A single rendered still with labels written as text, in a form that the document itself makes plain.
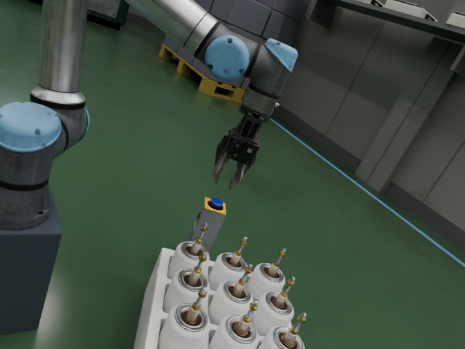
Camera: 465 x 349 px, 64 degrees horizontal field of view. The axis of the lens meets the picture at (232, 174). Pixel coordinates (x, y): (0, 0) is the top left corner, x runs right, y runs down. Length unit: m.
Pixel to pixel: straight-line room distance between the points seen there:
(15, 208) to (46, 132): 0.17
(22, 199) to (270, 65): 0.58
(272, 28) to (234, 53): 3.57
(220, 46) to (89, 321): 0.80
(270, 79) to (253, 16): 3.26
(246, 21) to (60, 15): 3.24
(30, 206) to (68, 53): 0.33
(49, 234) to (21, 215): 0.07
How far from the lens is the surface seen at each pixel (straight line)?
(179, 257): 1.02
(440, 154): 3.33
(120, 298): 1.21
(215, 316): 0.99
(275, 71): 0.81
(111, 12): 5.87
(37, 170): 0.84
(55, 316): 1.14
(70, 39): 0.89
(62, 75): 0.90
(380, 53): 3.82
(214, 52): 0.66
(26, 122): 0.81
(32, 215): 0.88
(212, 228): 1.17
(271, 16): 4.18
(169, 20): 0.69
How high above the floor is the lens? 0.85
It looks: 22 degrees down
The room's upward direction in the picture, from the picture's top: 24 degrees clockwise
